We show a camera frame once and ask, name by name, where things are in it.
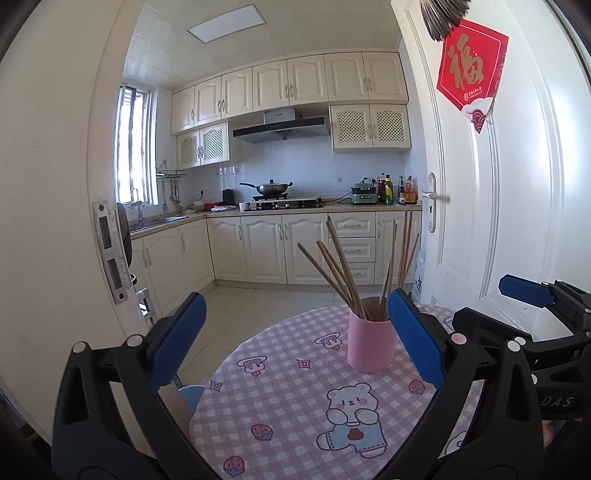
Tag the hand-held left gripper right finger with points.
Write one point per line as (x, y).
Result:
(415, 341)

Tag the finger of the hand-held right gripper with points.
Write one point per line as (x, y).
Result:
(524, 288)
(489, 325)

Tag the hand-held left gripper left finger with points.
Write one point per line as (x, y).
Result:
(178, 341)

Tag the pink cup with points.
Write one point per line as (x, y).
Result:
(369, 346)

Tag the bunch of wooden chopsticks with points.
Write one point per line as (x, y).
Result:
(339, 258)

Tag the blue plastic bucket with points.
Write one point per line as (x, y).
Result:
(191, 397)

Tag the metal door strike plate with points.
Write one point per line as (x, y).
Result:
(117, 279)
(104, 228)

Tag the pink checkered tablecloth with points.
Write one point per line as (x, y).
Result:
(277, 369)

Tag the white door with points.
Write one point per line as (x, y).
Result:
(508, 184)

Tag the metal kitchen sink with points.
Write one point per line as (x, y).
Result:
(161, 220)

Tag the cream base cabinets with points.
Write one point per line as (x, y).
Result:
(263, 249)

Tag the metal faucet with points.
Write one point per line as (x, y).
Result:
(140, 212)

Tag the red flat container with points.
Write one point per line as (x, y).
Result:
(212, 205)

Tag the row of sauce bottles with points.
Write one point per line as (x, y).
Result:
(388, 194)

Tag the green electric cooker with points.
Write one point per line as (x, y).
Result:
(364, 197)

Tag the gas stove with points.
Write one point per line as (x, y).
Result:
(291, 203)

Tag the metal wok with lid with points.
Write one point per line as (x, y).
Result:
(272, 188)

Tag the narrow lattice door cabinet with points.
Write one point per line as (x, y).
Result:
(203, 145)

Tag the kitchen window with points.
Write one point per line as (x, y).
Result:
(131, 147)

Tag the wide lattice door cabinet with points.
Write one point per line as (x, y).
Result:
(369, 127)

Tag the red paper door decoration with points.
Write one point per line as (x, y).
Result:
(471, 64)

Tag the range hood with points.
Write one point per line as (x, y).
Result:
(277, 129)

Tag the feather fan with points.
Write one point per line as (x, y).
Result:
(443, 18)

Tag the ceiling light panel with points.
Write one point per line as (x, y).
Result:
(226, 24)

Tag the metal wall utensil rack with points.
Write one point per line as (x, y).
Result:
(171, 174)

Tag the cream upper wall cabinets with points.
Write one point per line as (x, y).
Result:
(300, 83)

